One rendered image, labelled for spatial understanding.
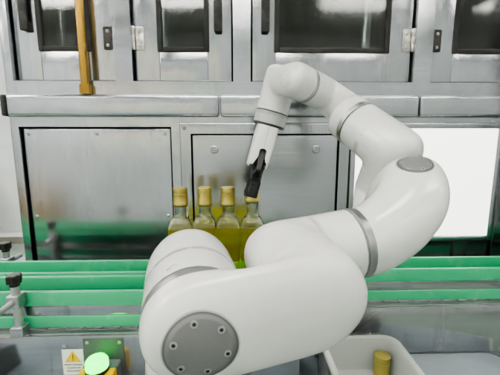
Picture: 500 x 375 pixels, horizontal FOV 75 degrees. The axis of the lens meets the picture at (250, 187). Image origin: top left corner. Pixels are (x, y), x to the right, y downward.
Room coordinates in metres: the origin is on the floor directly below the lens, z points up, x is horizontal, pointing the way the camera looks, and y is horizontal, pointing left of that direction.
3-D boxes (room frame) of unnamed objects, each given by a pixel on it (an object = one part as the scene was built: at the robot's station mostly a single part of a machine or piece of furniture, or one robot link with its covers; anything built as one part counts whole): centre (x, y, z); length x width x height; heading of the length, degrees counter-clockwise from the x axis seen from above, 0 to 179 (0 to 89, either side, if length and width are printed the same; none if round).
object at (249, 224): (0.78, -0.01, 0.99); 0.06 x 0.06 x 0.21; 1
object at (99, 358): (0.59, 0.30, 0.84); 0.05 x 0.05 x 0.03
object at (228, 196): (0.78, 0.05, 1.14); 0.04 x 0.04 x 0.04
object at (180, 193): (0.78, 0.17, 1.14); 0.04 x 0.04 x 0.04
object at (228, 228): (0.78, 0.05, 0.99); 0.06 x 0.06 x 0.21; 2
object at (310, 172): (0.93, -0.26, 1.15); 0.90 x 0.03 x 0.34; 92
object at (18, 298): (0.60, 0.47, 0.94); 0.07 x 0.04 x 0.13; 2
